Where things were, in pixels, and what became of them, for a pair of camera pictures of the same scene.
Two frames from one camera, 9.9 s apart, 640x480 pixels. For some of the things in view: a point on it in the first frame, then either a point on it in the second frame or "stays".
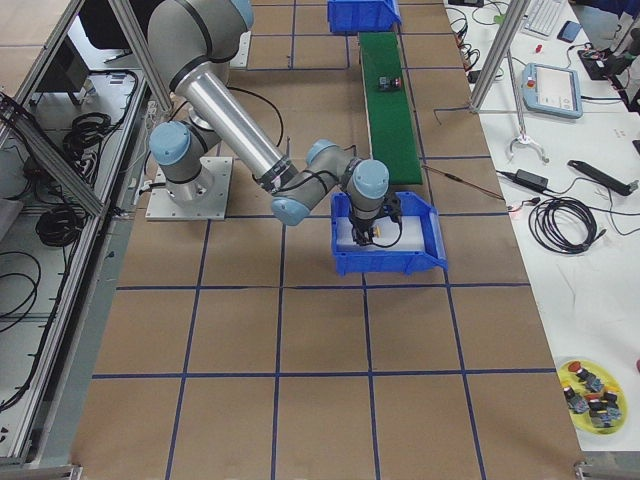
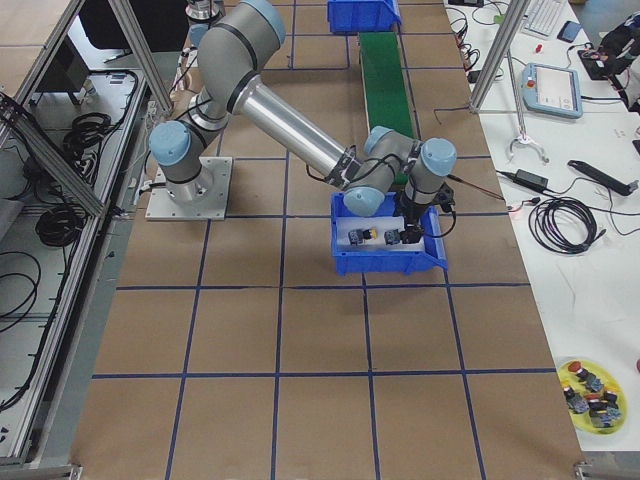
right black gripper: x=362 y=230 to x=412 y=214
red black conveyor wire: x=457 y=178 stays
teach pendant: x=552 y=90 stays
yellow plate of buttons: x=597 y=400 stays
